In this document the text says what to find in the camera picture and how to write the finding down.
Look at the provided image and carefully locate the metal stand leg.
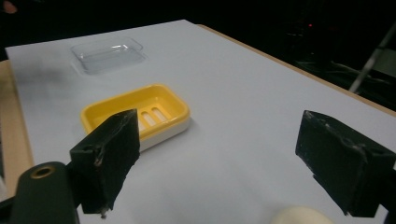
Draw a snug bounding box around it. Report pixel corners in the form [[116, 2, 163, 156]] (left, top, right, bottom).
[[348, 22, 396, 93]]

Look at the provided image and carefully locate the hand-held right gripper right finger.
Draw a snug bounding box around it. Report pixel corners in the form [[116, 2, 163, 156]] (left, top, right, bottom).
[[294, 109, 396, 218]]

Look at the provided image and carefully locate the cream soap bar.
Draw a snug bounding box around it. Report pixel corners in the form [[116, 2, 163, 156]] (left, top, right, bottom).
[[270, 205, 335, 224]]

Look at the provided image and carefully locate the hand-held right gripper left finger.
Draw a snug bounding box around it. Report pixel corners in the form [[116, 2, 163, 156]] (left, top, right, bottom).
[[69, 108, 141, 219]]

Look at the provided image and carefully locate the clear plastic tray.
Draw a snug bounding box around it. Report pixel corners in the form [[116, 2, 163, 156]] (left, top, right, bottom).
[[70, 35, 149, 76]]

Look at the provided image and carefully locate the yellow soap dish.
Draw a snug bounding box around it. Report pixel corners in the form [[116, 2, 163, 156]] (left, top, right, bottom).
[[79, 83, 191, 153]]

